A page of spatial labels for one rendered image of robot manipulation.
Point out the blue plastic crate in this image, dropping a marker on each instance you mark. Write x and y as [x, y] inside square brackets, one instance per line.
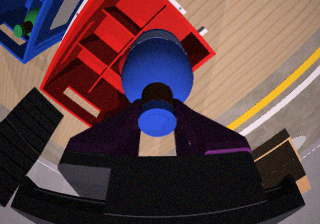
[49, 28]

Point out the dark red crate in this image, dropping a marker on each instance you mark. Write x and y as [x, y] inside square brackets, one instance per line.
[96, 30]

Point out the blue bottle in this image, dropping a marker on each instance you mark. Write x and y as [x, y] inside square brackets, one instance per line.
[156, 70]

